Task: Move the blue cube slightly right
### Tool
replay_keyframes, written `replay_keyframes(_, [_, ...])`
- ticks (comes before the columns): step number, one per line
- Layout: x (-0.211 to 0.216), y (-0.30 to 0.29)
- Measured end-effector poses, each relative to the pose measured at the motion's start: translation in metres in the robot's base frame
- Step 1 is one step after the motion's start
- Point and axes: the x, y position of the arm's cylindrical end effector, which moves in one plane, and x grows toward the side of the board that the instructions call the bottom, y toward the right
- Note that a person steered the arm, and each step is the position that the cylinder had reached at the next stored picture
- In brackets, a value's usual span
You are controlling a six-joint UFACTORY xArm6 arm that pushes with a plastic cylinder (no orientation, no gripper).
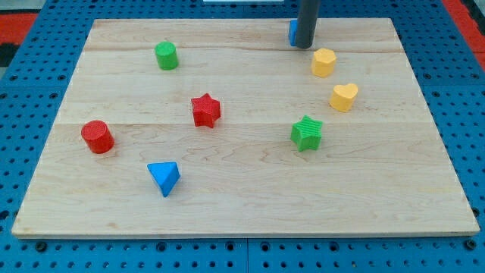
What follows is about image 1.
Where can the red cylinder block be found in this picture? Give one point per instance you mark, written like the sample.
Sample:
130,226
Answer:
97,136

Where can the wooden board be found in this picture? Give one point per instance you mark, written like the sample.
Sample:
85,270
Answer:
381,169

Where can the red star block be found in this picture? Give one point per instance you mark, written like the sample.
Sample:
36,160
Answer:
205,110

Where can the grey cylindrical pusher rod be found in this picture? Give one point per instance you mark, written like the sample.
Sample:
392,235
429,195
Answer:
306,23

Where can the yellow hexagon block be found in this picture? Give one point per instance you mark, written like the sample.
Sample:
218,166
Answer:
323,62

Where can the green star block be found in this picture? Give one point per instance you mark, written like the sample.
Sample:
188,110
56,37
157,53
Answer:
306,133

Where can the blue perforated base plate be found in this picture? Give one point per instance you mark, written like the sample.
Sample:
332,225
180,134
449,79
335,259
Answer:
447,70

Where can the blue triangle block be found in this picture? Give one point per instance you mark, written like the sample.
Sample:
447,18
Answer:
165,175

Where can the yellow heart block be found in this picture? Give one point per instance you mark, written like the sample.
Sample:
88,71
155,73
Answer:
343,97

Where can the blue cube block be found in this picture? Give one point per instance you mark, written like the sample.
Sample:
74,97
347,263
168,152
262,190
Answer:
293,24

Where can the green cylinder block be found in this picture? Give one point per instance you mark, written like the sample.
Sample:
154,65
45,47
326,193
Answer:
166,55

